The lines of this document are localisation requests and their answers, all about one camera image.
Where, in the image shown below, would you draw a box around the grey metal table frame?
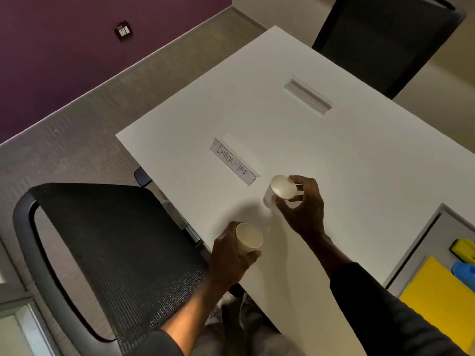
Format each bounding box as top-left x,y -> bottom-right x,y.
134,167 -> 209,257

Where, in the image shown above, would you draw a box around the black mesh office chair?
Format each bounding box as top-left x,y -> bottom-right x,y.
312,0 -> 467,101
13,182 -> 223,356

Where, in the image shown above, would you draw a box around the yellow paper folder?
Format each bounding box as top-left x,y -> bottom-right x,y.
399,255 -> 475,353

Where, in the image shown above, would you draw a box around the person's left hand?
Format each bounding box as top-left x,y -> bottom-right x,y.
208,221 -> 263,290

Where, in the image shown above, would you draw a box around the person's left forearm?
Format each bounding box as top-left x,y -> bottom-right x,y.
122,274 -> 242,356

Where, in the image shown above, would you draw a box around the white paper cup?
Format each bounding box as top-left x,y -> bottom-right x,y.
235,222 -> 264,256
263,175 -> 303,209

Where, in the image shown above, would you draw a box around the person's right forearm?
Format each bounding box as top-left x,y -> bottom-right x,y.
302,233 -> 470,356

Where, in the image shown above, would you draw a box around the wall power socket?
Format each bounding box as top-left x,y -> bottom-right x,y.
114,21 -> 134,42

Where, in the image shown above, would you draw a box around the plain table cable flap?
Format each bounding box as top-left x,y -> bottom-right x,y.
284,75 -> 334,116

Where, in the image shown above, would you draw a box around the blue plastic object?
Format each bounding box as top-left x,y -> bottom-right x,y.
451,261 -> 475,283

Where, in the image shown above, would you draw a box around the grey storage tray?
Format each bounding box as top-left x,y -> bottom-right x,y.
383,203 -> 475,299

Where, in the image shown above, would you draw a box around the person's right hand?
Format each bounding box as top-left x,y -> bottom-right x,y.
273,175 -> 327,238

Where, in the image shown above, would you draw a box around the table cable flap with handwriting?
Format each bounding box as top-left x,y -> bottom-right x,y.
209,137 -> 261,187

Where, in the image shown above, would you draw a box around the person's grey trousers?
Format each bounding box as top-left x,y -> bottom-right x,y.
191,292 -> 309,356

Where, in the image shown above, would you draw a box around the yellow plastic object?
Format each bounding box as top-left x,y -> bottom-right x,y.
450,238 -> 475,266

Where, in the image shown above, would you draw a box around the grey glass cabinet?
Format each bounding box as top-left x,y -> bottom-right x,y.
0,296 -> 50,356

